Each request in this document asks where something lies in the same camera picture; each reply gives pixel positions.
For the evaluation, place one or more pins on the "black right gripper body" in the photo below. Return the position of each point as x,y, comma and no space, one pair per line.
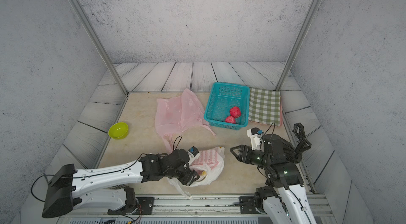
255,157

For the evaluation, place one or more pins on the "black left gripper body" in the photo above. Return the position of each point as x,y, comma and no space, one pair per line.
186,176

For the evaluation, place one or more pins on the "pink white striped bag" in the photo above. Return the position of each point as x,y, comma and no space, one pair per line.
208,164

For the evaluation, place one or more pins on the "pink plastic bag apple print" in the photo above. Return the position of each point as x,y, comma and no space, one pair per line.
177,114

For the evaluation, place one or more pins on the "red apple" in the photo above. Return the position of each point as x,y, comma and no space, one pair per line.
235,112
230,120

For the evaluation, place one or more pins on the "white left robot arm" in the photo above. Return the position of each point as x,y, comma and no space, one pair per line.
110,188

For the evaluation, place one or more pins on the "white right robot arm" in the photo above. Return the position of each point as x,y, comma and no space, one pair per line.
283,198

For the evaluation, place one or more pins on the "black plastic bag knotted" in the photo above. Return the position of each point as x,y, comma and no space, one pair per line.
294,154

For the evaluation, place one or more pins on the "green white checkered cloth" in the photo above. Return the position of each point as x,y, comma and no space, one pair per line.
265,107

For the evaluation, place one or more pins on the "green plastic bowl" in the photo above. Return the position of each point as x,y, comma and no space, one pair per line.
119,130

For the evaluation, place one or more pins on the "teal plastic perforated basket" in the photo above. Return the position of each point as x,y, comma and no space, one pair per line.
223,97

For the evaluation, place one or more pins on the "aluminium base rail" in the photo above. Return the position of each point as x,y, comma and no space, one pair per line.
171,209

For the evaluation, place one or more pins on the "left aluminium frame post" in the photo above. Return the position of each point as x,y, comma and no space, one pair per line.
86,23

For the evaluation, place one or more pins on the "aluminium frame post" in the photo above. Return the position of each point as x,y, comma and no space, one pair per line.
86,23
314,5

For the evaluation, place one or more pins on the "right aluminium frame post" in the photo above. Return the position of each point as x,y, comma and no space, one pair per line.
314,5

